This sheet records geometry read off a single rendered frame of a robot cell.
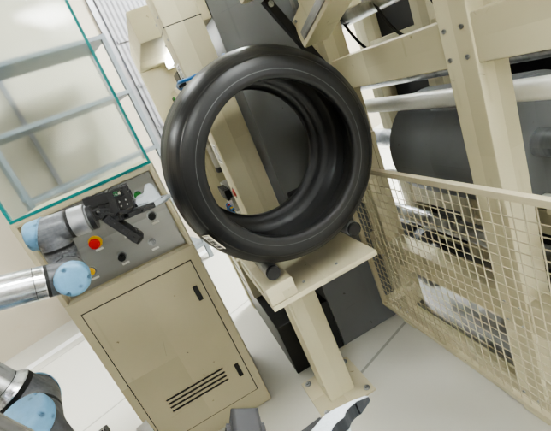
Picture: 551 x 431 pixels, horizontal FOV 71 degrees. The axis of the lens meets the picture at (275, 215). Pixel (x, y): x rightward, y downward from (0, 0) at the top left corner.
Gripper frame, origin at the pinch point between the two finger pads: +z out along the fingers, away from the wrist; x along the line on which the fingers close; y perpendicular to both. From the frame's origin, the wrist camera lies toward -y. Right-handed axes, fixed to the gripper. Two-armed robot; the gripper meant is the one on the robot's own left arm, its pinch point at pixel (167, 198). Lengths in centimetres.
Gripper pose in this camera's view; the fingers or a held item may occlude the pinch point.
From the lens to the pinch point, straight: 110.4
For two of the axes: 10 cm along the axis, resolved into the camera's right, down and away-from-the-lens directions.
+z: 9.1, -3.4, 2.4
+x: -3.2, -2.1, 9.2
